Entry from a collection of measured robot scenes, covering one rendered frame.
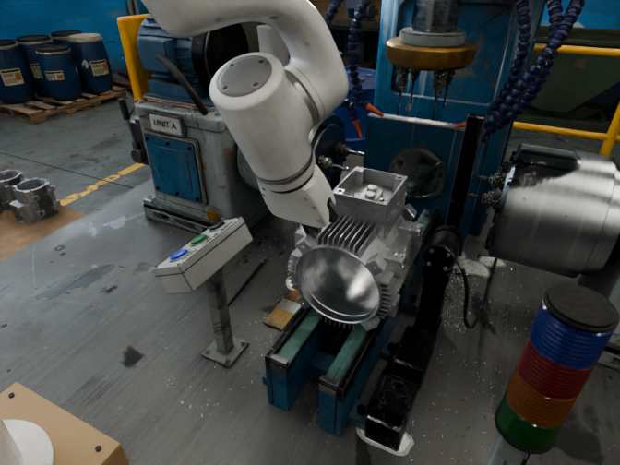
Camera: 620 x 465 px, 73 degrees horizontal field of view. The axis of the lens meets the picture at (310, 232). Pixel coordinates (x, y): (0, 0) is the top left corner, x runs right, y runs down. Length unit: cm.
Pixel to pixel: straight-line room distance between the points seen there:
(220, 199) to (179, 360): 45
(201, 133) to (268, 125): 65
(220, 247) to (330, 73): 37
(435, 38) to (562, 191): 37
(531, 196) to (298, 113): 53
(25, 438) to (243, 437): 32
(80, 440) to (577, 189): 91
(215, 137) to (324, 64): 62
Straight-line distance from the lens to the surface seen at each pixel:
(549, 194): 88
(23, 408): 84
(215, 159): 111
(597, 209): 89
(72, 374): 98
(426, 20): 93
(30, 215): 301
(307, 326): 78
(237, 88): 46
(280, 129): 48
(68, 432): 78
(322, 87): 50
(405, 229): 77
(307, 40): 49
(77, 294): 117
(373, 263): 66
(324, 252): 83
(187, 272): 69
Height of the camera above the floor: 148
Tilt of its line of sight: 33 degrees down
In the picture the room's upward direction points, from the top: straight up
